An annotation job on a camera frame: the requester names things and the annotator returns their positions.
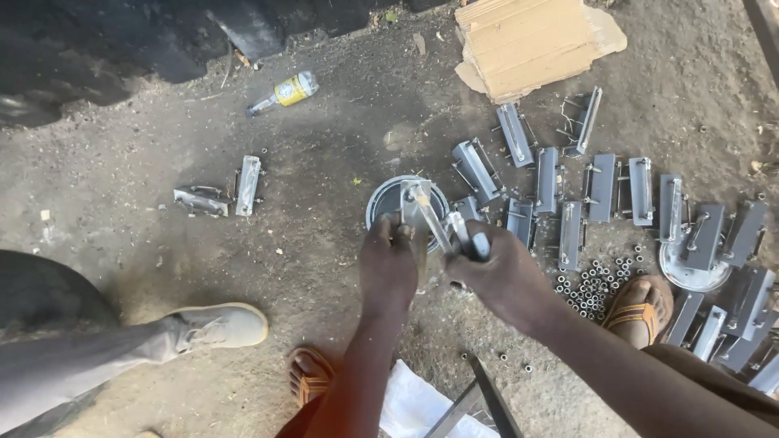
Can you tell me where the person's right hand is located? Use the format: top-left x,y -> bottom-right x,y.
444,219 -> 556,333

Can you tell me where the round metal lid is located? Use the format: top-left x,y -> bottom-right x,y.
658,240 -> 734,293

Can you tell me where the group of grey metal brackets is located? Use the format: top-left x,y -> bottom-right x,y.
450,85 -> 779,397

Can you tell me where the person's brown sandal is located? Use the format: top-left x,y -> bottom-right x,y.
286,346 -> 336,409
602,274 -> 676,348

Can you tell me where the person's right brown sandal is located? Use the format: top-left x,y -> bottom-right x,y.
602,274 -> 676,348

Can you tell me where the pile of steel nuts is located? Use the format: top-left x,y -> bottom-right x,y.
553,243 -> 650,321

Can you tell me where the torn brown cardboard sheet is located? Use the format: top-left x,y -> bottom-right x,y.
453,0 -> 628,105

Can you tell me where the steel spanner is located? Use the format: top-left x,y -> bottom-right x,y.
447,211 -> 491,262

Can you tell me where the person's foot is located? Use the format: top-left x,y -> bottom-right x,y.
290,353 -> 333,406
609,279 -> 668,351

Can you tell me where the shiny single metal bracket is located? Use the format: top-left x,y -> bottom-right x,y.
172,185 -> 232,219
233,155 -> 266,218

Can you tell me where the white woven sack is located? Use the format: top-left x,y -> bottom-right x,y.
379,358 -> 501,438

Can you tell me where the person's left brown sandal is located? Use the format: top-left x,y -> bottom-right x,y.
286,346 -> 336,409

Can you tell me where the person's left foot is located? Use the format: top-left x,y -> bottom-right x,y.
290,353 -> 333,406

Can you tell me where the dark metal beam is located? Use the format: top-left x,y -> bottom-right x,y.
741,0 -> 779,93

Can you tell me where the steel angle bar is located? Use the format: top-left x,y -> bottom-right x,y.
425,351 -> 525,438

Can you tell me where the person's right leg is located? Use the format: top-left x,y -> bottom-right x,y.
642,344 -> 779,427

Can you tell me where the person's right foot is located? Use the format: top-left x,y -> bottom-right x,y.
609,279 -> 668,351

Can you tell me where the round metal tin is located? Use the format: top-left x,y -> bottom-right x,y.
365,175 -> 452,254

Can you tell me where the person's left hand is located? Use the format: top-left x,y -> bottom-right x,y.
358,213 -> 430,317

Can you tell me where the plastic bottle with yellow label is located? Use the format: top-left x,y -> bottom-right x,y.
246,71 -> 320,118

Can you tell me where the grey metal bracket with bolt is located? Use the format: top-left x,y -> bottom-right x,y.
398,179 -> 456,256

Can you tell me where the black rubber heap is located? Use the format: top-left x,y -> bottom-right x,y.
0,0 -> 452,130

